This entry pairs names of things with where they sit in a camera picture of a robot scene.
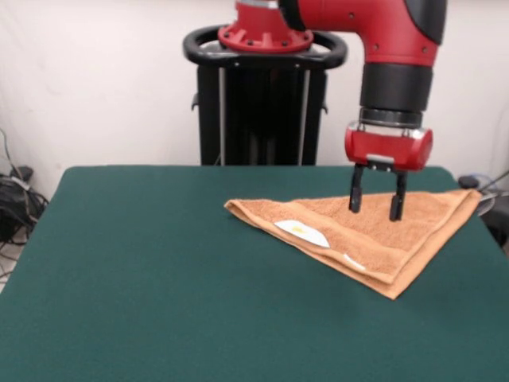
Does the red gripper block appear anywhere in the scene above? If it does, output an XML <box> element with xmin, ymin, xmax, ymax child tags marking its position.
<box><xmin>344</xmin><ymin>121</ymin><xmax>434</xmax><ymax>223</ymax></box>

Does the orange terry towel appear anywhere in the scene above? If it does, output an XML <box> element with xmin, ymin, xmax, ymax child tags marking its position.
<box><xmin>223</xmin><ymin>189</ymin><xmax>483</xmax><ymax>302</ymax></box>

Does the dark green table cloth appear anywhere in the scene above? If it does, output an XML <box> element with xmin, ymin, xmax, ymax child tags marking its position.
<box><xmin>0</xmin><ymin>166</ymin><xmax>509</xmax><ymax>382</ymax></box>

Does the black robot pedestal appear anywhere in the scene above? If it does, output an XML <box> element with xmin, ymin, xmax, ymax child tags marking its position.
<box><xmin>182</xmin><ymin>24</ymin><xmax>349</xmax><ymax>166</ymax></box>

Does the black cable tangle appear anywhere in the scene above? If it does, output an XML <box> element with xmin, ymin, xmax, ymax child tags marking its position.
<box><xmin>0</xmin><ymin>127</ymin><xmax>51</xmax><ymax>279</ymax></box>

